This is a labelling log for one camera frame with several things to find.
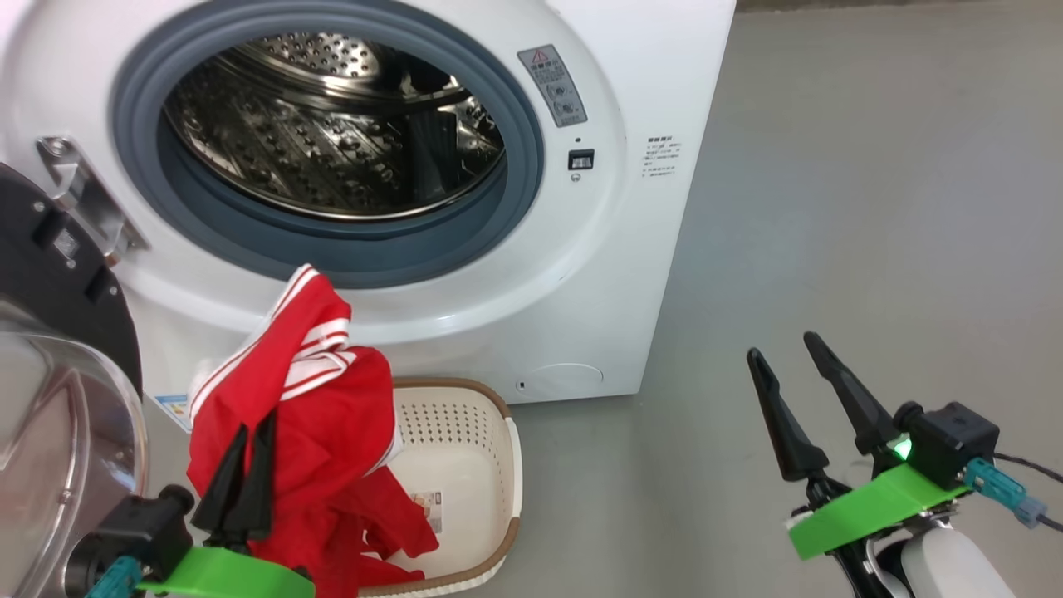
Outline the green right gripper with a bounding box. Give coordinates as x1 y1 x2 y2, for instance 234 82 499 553
746 331 968 598

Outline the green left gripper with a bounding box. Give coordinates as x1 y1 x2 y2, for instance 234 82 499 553
137 411 316 598

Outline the cream perforated laundry basket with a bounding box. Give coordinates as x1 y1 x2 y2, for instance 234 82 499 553
357 378 524 598

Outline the paper basket product label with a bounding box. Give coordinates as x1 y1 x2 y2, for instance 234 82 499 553
411 490 443 534

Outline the red white-striped shirt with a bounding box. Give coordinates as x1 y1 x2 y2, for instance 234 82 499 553
187 264 401 549

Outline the round white filter cover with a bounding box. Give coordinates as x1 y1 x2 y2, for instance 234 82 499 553
531 363 605 398

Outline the grey rubber door gasket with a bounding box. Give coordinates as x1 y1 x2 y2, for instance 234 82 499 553
110 0 546 290

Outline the blue energy label sticker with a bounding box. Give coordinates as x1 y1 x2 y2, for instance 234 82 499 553
154 393 196 433

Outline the silver door hinge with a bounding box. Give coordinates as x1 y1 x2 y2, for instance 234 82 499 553
35 137 150 267

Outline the stainless steel washing machine drum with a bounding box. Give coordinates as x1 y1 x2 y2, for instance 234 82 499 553
164 32 506 221

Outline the small printed text sticker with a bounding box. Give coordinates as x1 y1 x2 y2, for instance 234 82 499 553
641 137 683 179

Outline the grey washing machine door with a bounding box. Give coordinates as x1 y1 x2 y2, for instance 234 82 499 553
0 162 152 598

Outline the grey warning label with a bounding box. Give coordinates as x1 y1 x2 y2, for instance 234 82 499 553
517 44 588 128

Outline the white front-load washing machine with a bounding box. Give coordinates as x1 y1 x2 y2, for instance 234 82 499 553
0 0 737 437

